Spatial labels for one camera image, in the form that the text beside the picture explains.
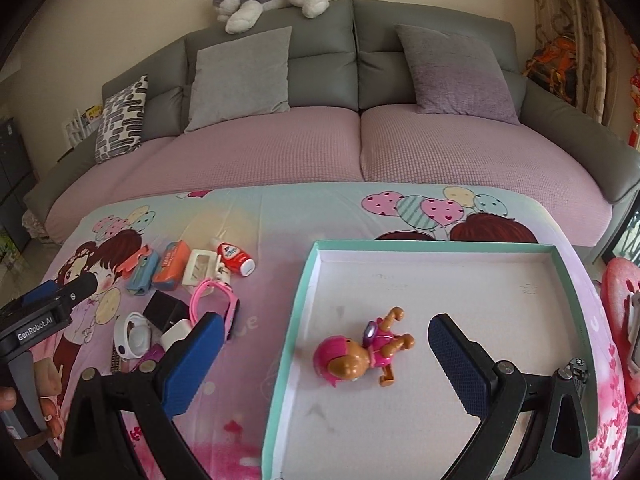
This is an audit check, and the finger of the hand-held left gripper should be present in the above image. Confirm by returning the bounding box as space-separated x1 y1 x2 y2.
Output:
54 272 100 307
19 280 62 308

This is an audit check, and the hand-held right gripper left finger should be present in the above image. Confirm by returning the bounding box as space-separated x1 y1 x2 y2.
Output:
60 312 226 480

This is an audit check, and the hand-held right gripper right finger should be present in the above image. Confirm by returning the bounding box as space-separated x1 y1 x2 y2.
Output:
427 312 593 480

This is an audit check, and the black power adapter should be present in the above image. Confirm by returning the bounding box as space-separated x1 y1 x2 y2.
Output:
142 289 190 333

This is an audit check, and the pink watch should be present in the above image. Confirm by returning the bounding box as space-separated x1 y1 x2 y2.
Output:
189 279 240 342

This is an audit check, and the teal white shallow box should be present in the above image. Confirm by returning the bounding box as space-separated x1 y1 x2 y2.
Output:
260 240 601 480

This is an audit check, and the pink puppy toy figure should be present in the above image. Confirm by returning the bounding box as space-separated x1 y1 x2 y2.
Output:
313 306 416 389

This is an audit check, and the white charger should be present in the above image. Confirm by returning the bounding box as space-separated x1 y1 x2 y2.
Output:
160 319 196 351

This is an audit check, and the purple small item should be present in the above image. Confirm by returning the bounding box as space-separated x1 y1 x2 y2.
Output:
131 345 166 373

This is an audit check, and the green box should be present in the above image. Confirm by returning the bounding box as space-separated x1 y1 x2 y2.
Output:
0 225 18 271

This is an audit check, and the coral plastic clip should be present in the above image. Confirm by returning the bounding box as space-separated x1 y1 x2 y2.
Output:
117 244 152 277

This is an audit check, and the white round case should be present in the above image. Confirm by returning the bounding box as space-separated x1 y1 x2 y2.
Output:
112 312 153 361

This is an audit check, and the blue small case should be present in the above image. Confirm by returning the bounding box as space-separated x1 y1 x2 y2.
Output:
126 250 161 296

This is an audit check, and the orange small box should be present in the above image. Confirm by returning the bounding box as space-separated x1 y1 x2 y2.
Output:
151 240 192 291

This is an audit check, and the white plastic holder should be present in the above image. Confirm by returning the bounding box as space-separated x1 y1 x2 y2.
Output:
182 248 232 291

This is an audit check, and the red white small bottle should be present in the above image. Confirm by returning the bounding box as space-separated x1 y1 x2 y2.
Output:
210 239 257 277

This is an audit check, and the black cabinet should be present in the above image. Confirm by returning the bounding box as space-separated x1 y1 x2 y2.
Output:
0 117 38 256

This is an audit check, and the cartoon printed blanket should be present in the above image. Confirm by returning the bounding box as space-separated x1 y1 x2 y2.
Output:
30 184 631 480

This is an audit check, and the white book rack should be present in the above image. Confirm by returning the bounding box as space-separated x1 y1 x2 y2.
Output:
60 105 103 148

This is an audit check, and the black white patterned cushion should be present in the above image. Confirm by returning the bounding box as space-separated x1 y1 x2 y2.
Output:
94 75 150 164

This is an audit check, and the phone on pink stand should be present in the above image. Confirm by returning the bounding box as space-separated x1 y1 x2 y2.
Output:
600 257 640 416

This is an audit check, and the black iron stand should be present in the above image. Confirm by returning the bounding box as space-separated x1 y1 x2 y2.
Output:
602 210 640 266

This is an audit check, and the pink sofa cover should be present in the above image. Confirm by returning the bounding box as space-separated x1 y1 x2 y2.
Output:
45 104 615 248

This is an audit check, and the light grey cushion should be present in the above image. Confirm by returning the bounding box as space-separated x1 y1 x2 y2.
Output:
184 26 293 134

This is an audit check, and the purple grey cushion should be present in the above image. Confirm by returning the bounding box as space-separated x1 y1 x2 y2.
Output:
393 23 522 127

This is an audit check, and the red knot decoration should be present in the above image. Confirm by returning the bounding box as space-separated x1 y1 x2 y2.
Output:
627 72 640 151

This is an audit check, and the orange backpack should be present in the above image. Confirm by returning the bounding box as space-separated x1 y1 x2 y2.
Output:
524 35 578 106

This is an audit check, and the grey sofa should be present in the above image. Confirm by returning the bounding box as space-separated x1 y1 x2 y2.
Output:
22 0 640 261

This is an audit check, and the beige patterned curtain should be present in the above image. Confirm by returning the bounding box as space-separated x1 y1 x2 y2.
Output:
527 0 621 126

